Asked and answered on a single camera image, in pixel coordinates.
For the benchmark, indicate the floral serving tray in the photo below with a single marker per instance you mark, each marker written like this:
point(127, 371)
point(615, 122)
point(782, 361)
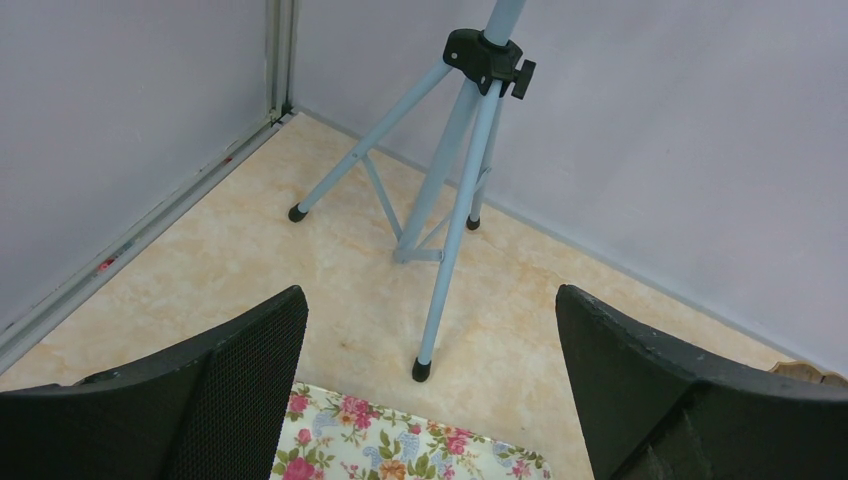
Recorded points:
point(329, 435)

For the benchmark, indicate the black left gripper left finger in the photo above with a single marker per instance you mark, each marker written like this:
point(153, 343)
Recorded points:
point(209, 407)

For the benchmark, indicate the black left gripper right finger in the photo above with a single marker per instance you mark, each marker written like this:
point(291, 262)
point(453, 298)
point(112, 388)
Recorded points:
point(652, 406)

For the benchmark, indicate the three-tier smoked glass stand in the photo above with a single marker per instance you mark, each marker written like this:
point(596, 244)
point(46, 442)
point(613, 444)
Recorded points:
point(807, 372)

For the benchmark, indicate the light blue music stand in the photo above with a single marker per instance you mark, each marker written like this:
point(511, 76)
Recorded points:
point(493, 67)

